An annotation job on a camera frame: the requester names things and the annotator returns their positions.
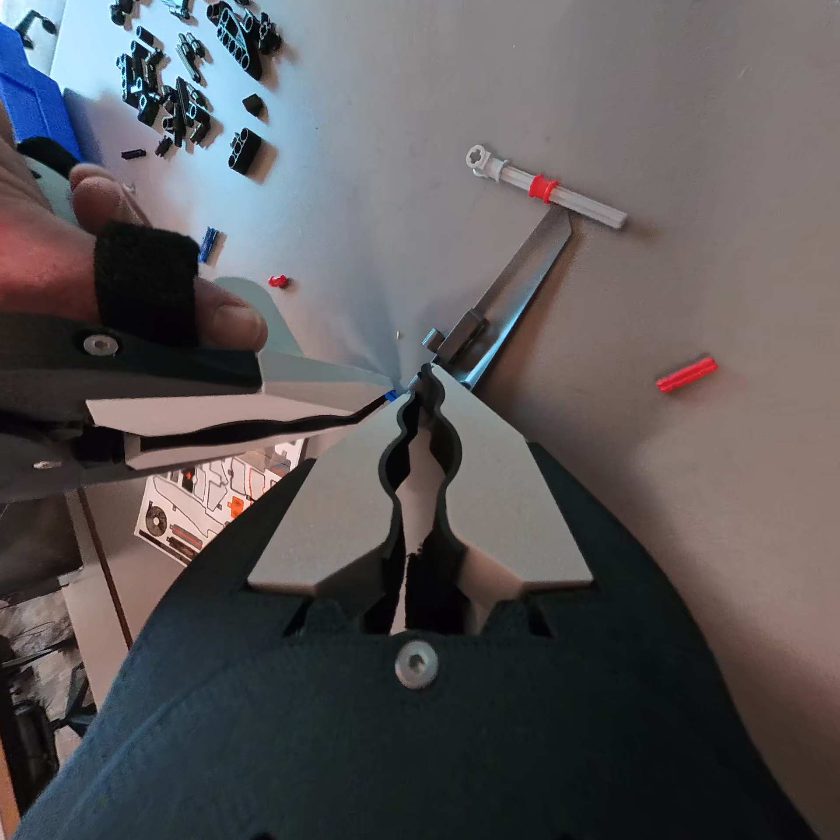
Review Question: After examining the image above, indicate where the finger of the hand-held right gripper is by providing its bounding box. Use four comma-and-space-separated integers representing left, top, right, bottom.
123, 402, 389, 473
84, 351, 399, 438

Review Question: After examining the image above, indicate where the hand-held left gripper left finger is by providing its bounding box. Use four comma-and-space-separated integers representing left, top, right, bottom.
248, 392, 416, 632

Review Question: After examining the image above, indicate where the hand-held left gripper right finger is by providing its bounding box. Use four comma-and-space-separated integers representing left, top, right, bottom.
421, 364, 595, 616

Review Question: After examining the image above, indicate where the dark grey lego wing assembly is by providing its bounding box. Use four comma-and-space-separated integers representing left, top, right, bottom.
407, 206, 576, 396

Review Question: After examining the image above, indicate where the grey lego axle red bush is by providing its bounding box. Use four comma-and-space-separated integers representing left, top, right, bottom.
464, 143, 629, 231

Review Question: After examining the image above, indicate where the lego sticker sheet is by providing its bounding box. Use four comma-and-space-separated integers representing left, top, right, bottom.
134, 437, 307, 567

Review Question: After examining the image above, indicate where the long red ridged lego connector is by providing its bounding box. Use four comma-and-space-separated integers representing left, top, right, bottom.
655, 356, 719, 393

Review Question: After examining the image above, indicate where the pile of black lego pieces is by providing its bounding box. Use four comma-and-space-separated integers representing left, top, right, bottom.
13, 0, 284, 182

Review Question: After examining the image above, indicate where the person's right hand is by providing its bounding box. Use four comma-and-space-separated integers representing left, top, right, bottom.
0, 140, 271, 350

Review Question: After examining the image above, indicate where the blue plastic bin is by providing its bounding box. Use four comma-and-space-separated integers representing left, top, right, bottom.
0, 23, 84, 163

